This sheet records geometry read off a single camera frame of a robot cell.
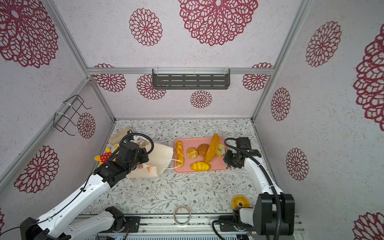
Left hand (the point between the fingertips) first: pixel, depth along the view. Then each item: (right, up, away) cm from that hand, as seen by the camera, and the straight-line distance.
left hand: (146, 153), depth 78 cm
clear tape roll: (+19, -33, 0) cm, 38 cm away
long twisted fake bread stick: (+16, -3, +19) cm, 25 cm away
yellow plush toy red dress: (-30, -5, +14) cm, 34 cm away
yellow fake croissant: (+29, -9, +12) cm, 33 cm away
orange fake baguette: (+37, +1, +14) cm, 39 cm away
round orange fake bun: (+31, 0, +19) cm, 36 cm away
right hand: (+44, -3, +7) cm, 45 cm away
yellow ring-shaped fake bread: (+43, -1, +19) cm, 47 cm away
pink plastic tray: (+26, +4, +29) cm, 39 cm away
